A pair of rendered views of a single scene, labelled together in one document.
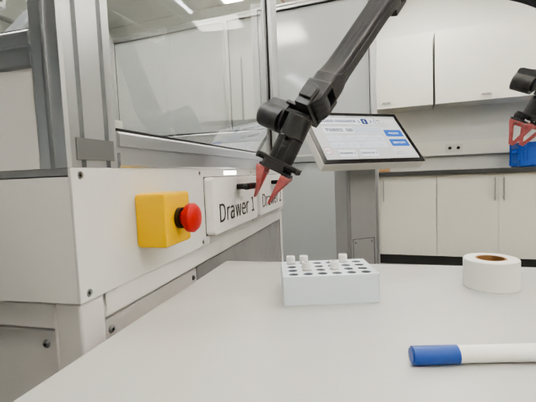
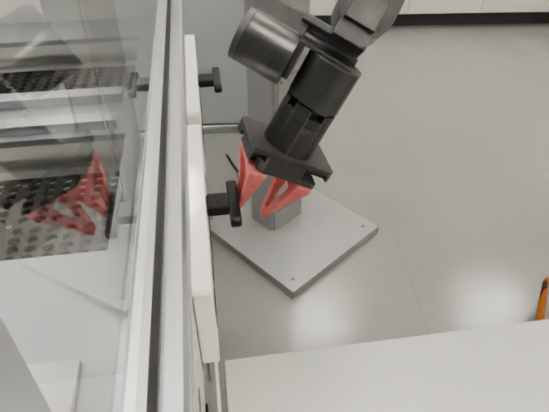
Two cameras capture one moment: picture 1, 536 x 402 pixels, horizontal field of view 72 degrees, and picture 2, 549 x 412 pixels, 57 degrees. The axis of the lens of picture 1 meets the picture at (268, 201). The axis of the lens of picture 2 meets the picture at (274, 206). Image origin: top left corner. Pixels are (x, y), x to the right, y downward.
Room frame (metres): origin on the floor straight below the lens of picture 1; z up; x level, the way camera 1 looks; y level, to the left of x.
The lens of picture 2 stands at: (0.41, 0.17, 1.26)
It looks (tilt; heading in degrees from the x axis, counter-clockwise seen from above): 39 degrees down; 337
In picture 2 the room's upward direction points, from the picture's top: straight up
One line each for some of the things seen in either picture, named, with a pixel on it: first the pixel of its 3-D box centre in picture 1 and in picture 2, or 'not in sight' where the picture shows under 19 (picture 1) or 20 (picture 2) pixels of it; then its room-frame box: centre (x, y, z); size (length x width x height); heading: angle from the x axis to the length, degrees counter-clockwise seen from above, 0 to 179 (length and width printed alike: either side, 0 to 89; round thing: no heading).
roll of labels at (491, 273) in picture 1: (490, 272); not in sight; (0.51, -0.31, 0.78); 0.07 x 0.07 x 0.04
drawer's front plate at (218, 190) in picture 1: (234, 200); (201, 227); (0.84, 0.07, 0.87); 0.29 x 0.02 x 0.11; 165
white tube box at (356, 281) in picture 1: (326, 280); not in sight; (0.51, -0.08, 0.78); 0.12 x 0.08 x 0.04; 90
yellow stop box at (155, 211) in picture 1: (166, 218); not in sight; (0.51, 0.14, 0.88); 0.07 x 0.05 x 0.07; 165
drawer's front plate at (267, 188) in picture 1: (269, 192); (194, 99); (1.14, -0.01, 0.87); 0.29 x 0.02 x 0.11; 165
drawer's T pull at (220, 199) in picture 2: (246, 186); (222, 203); (0.83, 0.05, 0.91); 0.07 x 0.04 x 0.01; 165
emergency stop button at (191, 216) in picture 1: (187, 217); not in sight; (0.50, 0.11, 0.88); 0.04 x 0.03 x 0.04; 165
